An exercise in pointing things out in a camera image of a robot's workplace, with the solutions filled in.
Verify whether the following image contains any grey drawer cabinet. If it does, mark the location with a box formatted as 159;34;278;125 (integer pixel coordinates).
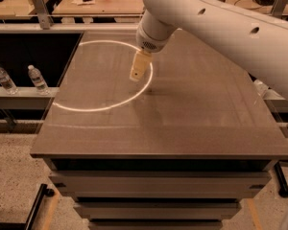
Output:
42;157;278;230

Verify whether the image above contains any clear water bottle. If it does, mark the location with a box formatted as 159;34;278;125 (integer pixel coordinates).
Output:
28;65;50;95
0;67;18;95

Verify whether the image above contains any left metal bracket post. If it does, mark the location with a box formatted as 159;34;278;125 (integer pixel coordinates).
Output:
32;0;53;30

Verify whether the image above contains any left clear water bottle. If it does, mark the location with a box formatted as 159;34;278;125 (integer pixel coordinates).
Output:
0;67;18;95

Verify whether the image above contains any grey side shelf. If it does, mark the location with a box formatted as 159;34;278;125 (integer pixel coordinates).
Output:
0;87;59;110

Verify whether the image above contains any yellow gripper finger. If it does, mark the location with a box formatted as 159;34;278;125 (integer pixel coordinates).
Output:
130;50;153;81

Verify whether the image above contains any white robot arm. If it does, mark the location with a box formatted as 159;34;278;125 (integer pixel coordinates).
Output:
130;0;288;101

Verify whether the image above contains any right clear water bottle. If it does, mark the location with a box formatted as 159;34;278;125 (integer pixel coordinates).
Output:
28;65;50;95

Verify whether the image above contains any black floor stand right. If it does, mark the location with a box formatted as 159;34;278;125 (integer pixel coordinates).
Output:
274;163;288;198

